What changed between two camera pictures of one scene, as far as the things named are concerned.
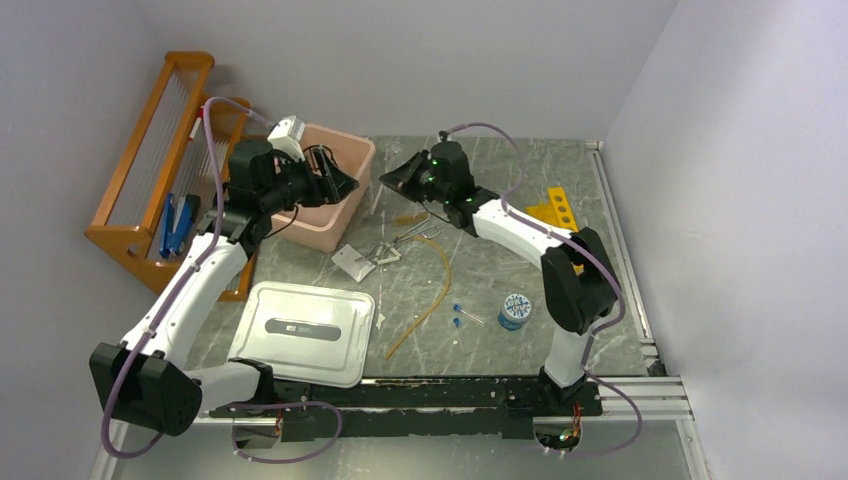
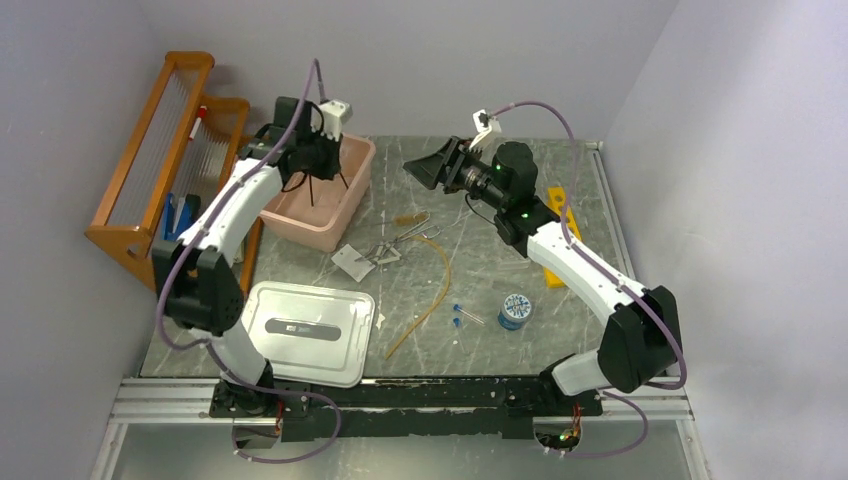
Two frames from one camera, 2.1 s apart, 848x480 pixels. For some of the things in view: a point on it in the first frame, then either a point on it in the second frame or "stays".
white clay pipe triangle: x=397 y=257 stays
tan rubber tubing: x=435 y=306 stays
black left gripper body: x=298 y=184 → x=321 y=154
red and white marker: x=196 y=124 stays
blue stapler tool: x=179 y=216 stays
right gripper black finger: x=411 y=180 → x=429 y=171
